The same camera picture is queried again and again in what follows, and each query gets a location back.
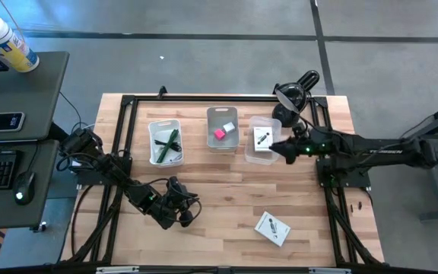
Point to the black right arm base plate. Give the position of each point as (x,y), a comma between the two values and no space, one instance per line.
(359,179)

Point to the white plastic bin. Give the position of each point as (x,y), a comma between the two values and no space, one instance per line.
(165,125)

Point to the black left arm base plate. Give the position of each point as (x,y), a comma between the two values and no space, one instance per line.
(89,179)

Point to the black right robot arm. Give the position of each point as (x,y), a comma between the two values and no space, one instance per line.
(386,152)

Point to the black aluminium table frame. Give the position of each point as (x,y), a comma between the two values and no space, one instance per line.
(223,98)

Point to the dark side desk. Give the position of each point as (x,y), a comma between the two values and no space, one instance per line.
(32,95)

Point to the black smartphone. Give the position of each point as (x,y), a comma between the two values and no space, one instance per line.
(0,122)

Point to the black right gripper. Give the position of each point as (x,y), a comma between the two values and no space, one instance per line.
(302,148)

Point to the black desk lamp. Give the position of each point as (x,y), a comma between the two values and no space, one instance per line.
(287,116)

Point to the black frame clamp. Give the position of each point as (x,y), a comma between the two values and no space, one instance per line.
(162,91)

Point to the clear plastic bin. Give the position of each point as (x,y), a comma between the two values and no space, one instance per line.
(257,158)

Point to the grey plastic bin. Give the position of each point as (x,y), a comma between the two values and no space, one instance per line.
(228,141)

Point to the wipes canister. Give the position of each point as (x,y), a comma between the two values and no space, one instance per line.
(10,45)

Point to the white charger adapter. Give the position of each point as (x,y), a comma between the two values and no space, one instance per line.
(229,127)

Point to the silver metal bracket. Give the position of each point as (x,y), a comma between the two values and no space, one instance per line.
(116,270)
(329,271)

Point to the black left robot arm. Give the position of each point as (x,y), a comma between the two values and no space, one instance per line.
(112,171)

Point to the black computer mouse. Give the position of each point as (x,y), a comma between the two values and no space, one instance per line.
(24,186)

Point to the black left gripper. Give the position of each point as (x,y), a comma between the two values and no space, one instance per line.
(169,207)

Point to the desk caster wheel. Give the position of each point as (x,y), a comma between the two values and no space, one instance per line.
(42,227)

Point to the white card reader box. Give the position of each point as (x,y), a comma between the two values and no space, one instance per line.
(261,133)
(276,232)

